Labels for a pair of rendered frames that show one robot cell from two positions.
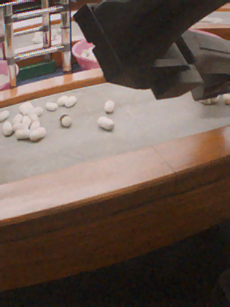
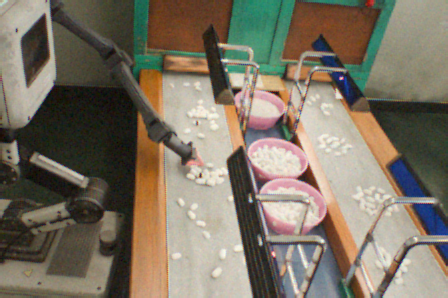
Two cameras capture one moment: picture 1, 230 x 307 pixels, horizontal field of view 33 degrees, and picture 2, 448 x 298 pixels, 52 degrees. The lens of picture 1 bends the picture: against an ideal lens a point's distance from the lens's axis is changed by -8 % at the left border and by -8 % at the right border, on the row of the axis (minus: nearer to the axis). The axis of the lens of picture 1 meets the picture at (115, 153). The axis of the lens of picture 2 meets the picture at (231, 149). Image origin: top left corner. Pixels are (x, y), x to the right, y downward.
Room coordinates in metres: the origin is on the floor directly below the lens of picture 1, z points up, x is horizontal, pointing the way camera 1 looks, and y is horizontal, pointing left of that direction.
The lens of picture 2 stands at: (1.18, -1.65, 1.96)
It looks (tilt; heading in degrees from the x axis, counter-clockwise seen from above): 36 degrees down; 98
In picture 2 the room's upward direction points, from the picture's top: 11 degrees clockwise
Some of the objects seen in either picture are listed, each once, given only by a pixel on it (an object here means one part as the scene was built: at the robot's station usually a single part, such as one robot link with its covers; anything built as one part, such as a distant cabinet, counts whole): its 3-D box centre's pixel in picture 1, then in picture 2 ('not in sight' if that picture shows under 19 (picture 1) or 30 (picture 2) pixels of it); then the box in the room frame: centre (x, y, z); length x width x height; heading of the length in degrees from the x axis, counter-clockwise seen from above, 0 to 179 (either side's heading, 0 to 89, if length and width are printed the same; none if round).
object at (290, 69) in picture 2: not in sight; (311, 72); (1.19, 0.78, 0.83); 0.30 x 0.06 x 0.07; 22
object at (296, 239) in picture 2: not in sight; (272, 268); (1.23, -0.74, 0.90); 0.20 x 0.19 x 0.45; 112
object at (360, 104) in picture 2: not in sight; (338, 69); (1.30, 0.35, 1.08); 0.62 x 0.08 x 0.07; 112
